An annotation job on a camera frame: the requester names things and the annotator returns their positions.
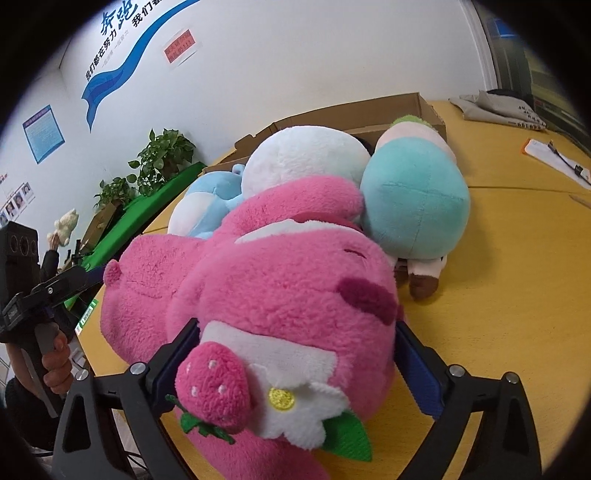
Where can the large potted plant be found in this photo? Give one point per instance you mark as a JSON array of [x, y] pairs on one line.
[[164, 154]]

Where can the green table edge sticker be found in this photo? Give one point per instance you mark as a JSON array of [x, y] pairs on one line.
[[87, 314]]

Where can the glass door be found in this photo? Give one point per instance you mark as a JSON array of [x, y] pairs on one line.
[[512, 55]]

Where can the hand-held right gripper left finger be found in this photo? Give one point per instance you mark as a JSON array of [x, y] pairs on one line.
[[166, 378]]

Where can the green table cloth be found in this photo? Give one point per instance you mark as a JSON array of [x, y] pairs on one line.
[[152, 203]]

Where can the pastel plush toy green hair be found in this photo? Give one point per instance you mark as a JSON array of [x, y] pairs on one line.
[[411, 198]]

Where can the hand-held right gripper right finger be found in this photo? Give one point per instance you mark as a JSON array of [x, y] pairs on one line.
[[418, 374]]

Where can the small cardboard box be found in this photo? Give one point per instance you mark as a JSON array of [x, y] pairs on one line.
[[99, 226]]

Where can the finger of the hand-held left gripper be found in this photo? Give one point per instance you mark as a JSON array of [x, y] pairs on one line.
[[69, 281]]

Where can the wall photo board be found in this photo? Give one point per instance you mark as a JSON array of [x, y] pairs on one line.
[[18, 201]]

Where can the pink plush bear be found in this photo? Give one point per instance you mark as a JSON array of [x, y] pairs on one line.
[[277, 277]]

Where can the white plush toy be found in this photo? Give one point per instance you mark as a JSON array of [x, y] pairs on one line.
[[304, 157]]

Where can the large cardboard box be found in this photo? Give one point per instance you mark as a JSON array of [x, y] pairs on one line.
[[369, 113]]

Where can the grey cloth bag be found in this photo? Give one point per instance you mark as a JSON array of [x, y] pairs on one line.
[[496, 110]]

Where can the person's left hand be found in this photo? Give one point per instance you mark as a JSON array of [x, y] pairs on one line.
[[57, 364]]

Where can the cream plush toy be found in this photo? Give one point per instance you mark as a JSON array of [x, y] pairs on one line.
[[67, 226]]

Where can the blue wall poster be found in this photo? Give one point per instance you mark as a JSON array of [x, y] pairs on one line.
[[44, 134]]

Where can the red wall notice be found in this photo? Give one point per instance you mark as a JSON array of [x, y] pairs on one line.
[[182, 46]]

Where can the light blue plush toy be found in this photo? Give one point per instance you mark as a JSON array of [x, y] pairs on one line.
[[203, 203]]

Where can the clear tape piece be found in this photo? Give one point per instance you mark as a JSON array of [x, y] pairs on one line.
[[581, 200]]

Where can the small potted plant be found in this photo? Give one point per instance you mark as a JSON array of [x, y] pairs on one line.
[[115, 194]]

